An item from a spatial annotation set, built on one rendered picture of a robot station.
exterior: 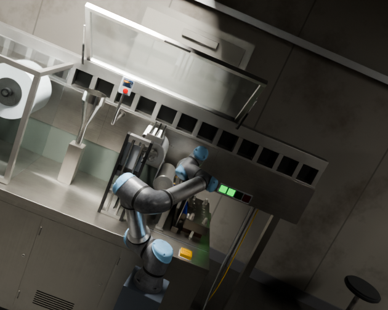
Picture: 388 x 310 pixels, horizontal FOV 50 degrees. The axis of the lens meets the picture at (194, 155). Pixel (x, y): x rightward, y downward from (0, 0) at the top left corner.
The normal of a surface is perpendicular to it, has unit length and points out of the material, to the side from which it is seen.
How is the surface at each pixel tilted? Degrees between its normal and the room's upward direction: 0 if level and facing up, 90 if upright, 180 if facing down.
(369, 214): 90
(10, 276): 90
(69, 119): 90
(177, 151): 90
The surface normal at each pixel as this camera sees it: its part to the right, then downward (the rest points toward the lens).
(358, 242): -0.17, 0.24
